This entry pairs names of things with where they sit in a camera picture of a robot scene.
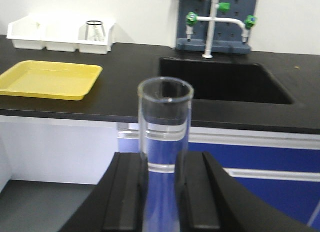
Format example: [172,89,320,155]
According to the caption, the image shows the white bin right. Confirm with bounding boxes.
[76,18,116,55]

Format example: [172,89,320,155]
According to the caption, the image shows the white bin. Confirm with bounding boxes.
[76,18,116,55]
[6,15,45,50]
[42,17,78,52]

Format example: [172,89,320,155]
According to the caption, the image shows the yellow plastic tray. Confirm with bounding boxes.
[0,60,103,101]

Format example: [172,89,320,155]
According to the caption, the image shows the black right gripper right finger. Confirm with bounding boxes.
[174,151,314,231]

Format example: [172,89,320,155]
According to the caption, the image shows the white bin left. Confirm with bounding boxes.
[6,15,45,50]

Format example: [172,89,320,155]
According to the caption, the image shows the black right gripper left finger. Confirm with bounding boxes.
[60,152,149,231]

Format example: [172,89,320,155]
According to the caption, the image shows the blue cabinet drawer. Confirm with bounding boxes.
[117,124,320,227]

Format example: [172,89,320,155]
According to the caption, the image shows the blue pegboard drying rack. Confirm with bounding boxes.
[175,0,257,56]

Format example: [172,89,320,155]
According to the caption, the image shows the black lab sink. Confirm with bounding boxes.
[159,58,293,104]

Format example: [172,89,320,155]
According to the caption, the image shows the black wire tripod stand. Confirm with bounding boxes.
[85,20,105,42]

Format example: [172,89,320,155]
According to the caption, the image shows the tall transparent tube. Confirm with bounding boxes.
[137,77,194,231]

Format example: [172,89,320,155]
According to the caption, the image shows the white bin middle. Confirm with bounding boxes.
[42,17,78,52]

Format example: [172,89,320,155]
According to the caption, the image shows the white lab faucet green knobs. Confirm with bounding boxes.
[185,0,257,59]

